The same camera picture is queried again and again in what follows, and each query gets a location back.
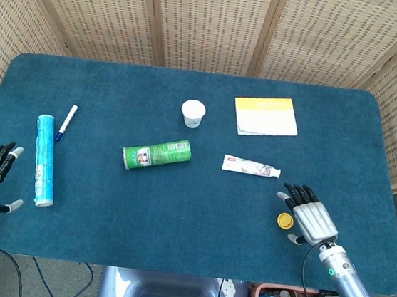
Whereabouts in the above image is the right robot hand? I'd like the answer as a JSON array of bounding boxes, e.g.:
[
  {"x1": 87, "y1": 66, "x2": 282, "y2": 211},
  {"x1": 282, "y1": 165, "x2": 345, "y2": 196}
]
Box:
[{"x1": 272, "y1": 182, "x2": 344, "y2": 249}]

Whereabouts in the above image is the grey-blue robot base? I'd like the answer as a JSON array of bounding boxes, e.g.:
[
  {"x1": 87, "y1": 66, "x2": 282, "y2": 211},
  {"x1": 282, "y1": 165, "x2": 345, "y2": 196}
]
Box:
[{"x1": 95, "y1": 264, "x2": 253, "y2": 297}]

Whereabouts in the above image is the light blue cylindrical tube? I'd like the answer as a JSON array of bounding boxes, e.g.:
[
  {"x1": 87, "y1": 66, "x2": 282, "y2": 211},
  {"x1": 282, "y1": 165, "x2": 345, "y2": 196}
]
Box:
[{"x1": 27, "y1": 113, "x2": 64, "y2": 209}]

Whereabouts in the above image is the white toothpaste tube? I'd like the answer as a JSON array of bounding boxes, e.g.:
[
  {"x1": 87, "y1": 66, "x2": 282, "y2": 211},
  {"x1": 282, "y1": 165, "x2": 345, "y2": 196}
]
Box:
[{"x1": 221, "y1": 153, "x2": 283, "y2": 180}]

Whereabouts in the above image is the white perforated plate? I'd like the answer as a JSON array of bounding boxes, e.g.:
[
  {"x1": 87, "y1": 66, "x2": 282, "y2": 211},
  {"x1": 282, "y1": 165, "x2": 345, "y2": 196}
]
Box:
[{"x1": 221, "y1": 278, "x2": 239, "y2": 297}]

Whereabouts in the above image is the white marker with blue cap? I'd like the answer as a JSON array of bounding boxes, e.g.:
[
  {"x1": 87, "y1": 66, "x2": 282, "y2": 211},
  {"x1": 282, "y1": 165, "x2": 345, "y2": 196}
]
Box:
[{"x1": 54, "y1": 103, "x2": 79, "y2": 145}]

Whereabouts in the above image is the yellow and white booklet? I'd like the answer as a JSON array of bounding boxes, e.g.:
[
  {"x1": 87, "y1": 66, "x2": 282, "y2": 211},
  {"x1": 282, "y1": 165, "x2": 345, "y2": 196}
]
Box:
[{"x1": 230, "y1": 92, "x2": 302, "y2": 142}]

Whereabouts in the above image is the white paper cup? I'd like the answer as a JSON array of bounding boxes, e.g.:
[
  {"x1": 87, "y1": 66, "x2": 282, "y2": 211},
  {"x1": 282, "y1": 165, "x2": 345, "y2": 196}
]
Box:
[{"x1": 179, "y1": 98, "x2": 208, "y2": 130}]

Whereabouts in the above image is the blue felt table mat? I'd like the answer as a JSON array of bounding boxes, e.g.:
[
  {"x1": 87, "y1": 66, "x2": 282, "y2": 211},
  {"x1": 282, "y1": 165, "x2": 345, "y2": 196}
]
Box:
[{"x1": 0, "y1": 48, "x2": 397, "y2": 297}]

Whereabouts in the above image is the green snack can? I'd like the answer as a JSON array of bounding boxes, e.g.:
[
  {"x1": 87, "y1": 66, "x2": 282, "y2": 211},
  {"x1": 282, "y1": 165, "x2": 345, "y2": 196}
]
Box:
[{"x1": 120, "y1": 132, "x2": 194, "y2": 177}]

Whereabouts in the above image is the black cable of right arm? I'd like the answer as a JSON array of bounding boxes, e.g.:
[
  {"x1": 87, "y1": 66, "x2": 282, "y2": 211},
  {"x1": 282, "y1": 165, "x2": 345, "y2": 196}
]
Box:
[{"x1": 297, "y1": 240, "x2": 366, "y2": 297}]

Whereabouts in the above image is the blue floor cable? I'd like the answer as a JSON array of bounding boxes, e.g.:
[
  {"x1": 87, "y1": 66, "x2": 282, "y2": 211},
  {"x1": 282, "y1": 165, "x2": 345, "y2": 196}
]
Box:
[{"x1": 27, "y1": 256, "x2": 96, "y2": 297}]

